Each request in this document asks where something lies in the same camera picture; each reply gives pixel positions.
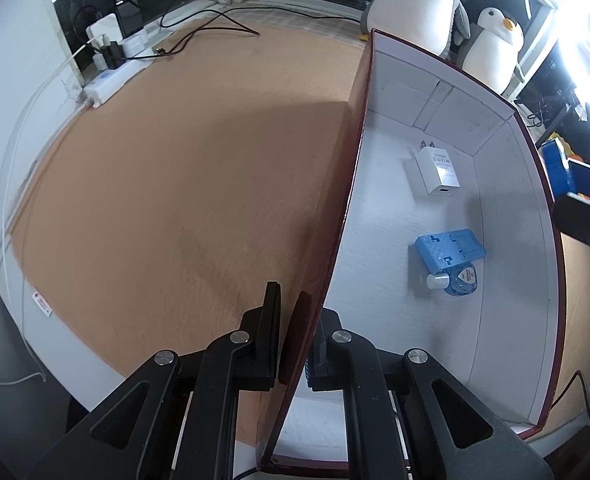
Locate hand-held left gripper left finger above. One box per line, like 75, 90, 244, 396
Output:
25, 281, 283, 480

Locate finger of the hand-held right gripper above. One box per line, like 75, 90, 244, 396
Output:
539, 139, 590, 201
550, 191, 590, 261

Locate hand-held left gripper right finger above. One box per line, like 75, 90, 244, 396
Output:
304, 308, 558, 480

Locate red cardboard box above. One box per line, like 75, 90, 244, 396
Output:
255, 29, 566, 471

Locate white charger plug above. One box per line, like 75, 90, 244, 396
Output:
403, 139, 462, 196

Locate blue phone stand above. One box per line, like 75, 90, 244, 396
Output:
415, 228, 487, 273

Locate small blue bottle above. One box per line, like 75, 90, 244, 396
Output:
425, 264, 478, 297

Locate small penguin plush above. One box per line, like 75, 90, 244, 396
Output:
461, 7, 525, 96

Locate large penguin plush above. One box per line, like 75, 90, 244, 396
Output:
362, 0, 471, 58

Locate small red white sticker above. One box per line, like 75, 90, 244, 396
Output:
31, 287, 52, 317

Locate white power strip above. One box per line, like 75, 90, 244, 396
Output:
84, 57, 158, 109

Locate black power adapter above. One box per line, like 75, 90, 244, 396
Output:
116, 2, 146, 36

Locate white power adapter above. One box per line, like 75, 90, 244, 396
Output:
86, 19, 126, 43

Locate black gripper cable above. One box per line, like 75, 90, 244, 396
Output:
550, 370, 590, 428

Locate white cable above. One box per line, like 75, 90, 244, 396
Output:
0, 45, 96, 386

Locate thin black cable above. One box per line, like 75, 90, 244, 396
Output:
160, 0, 261, 56

